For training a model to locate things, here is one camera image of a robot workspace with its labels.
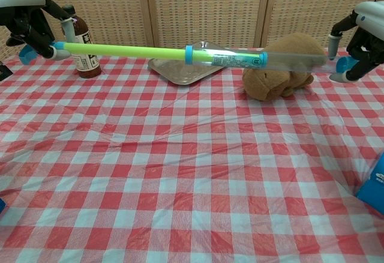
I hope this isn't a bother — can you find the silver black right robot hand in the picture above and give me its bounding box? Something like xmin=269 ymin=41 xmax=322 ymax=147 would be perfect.
xmin=327 ymin=1 xmax=384 ymax=83

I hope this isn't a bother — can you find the green blue water squirter tube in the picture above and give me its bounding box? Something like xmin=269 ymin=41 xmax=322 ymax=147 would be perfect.
xmin=18 ymin=41 xmax=358 ymax=74

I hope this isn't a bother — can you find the brown tea bottle black cap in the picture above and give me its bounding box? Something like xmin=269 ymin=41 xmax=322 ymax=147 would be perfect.
xmin=61 ymin=4 xmax=102 ymax=79

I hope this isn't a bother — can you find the brown capybara plush toy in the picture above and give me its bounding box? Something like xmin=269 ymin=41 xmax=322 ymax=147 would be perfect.
xmin=242 ymin=32 xmax=327 ymax=101

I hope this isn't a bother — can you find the blue chocolate cookie box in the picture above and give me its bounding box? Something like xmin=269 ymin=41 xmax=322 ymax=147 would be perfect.
xmin=354 ymin=151 xmax=384 ymax=216

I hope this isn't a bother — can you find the rectangular stainless steel tray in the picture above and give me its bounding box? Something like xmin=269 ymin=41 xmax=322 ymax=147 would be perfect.
xmin=147 ymin=40 xmax=241 ymax=86

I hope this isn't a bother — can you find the red white checkered tablecloth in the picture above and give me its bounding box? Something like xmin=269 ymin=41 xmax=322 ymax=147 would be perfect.
xmin=0 ymin=46 xmax=384 ymax=263

